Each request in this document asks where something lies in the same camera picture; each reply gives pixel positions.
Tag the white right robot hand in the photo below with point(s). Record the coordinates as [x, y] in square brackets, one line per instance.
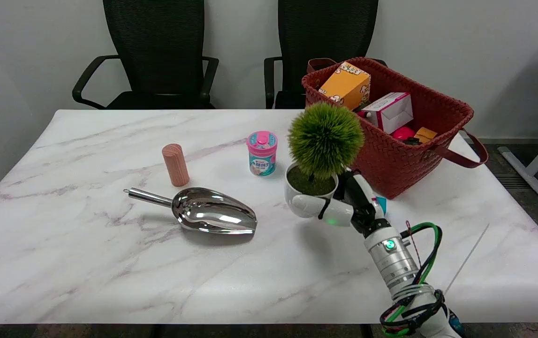
[344, 206]

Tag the red woven basket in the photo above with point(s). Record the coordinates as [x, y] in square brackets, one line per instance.
[390, 159]

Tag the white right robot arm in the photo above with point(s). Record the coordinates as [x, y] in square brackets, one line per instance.
[397, 267]

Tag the orange snack box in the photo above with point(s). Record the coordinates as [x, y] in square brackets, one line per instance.
[346, 84]

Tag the red round toy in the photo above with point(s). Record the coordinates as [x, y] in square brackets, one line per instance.
[404, 133]

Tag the white pink carton box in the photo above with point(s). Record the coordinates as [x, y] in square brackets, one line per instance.
[388, 111]

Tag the green potted plant white pot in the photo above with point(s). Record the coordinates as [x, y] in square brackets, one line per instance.
[321, 155]

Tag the small orange packet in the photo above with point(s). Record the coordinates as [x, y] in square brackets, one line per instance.
[424, 134]

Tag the pink wooden cylinder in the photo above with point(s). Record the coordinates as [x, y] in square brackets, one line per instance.
[175, 164]

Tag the black mesh office chair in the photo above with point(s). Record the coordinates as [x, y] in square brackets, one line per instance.
[156, 56]
[315, 42]

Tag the silver metal scoop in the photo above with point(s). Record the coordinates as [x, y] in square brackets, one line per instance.
[203, 212]

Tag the teal cube block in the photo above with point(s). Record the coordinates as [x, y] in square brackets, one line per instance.
[382, 204]

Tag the pink teal lidded jar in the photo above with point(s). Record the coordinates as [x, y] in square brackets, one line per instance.
[262, 153]

